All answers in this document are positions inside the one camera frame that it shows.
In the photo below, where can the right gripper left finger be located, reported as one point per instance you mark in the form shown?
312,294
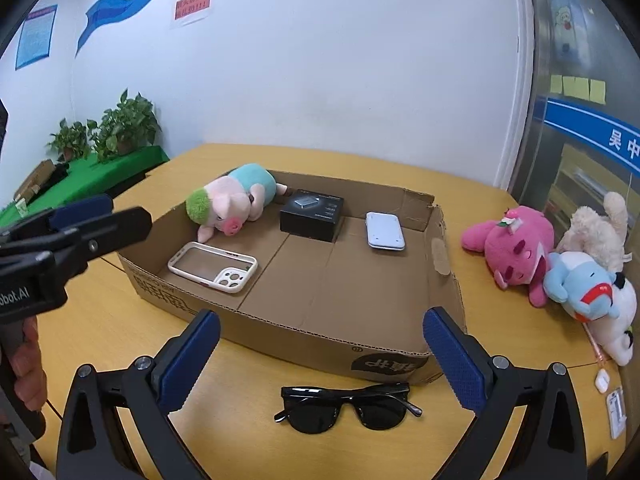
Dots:
93,443

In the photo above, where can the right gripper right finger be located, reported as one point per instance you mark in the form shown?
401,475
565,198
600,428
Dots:
550,443

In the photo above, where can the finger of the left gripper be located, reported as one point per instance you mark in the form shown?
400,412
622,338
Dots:
100,236
53,220

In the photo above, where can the white clear phone case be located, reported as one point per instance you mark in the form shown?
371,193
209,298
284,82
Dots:
213,267

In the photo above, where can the pink pig plush toy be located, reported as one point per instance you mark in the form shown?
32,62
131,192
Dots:
228,202

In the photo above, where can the black charger box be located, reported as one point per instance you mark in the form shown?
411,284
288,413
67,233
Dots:
312,215

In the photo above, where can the white power bank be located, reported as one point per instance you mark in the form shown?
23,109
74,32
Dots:
384,232

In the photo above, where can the person's left hand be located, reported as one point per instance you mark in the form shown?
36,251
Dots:
31,385

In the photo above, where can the cardboard boxes on side table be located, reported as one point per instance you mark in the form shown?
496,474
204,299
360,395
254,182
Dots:
41,179

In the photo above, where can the green covered side table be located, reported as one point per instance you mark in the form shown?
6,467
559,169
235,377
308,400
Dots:
89,177

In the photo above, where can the white rectangular card tag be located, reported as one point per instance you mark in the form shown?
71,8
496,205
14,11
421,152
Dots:
616,412

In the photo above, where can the small potted green plant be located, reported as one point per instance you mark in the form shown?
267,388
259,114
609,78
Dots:
71,142

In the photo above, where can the white earbuds case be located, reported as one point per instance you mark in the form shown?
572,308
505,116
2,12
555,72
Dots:
602,381

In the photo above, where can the large potted green plant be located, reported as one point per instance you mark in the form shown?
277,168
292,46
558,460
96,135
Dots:
130,125

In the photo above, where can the white dog plush toy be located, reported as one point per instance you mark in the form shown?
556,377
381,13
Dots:
614,336

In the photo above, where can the pink bear plush toy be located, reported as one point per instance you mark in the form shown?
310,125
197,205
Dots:
516,249

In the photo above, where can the beige teddy plush toy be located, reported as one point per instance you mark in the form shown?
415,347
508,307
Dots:
601,237

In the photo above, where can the brown cardboard tray box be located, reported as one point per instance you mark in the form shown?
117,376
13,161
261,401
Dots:
341,306

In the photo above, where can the yellow sticky notes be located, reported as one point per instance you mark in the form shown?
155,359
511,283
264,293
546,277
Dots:
581,88

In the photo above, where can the blue framed wall poster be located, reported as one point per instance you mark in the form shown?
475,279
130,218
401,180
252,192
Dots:
35,36

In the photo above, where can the red wall notice sign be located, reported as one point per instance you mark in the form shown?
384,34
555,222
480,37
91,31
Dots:
187,12

